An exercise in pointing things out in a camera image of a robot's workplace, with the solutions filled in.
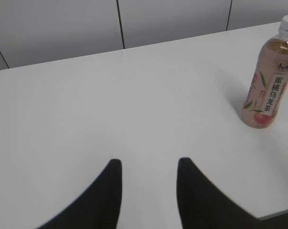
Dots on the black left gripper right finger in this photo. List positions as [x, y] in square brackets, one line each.
[202, 205]

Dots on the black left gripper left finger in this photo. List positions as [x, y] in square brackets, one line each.
[98, 207]

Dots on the pink peach tea bottle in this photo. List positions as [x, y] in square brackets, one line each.
[268, 83]

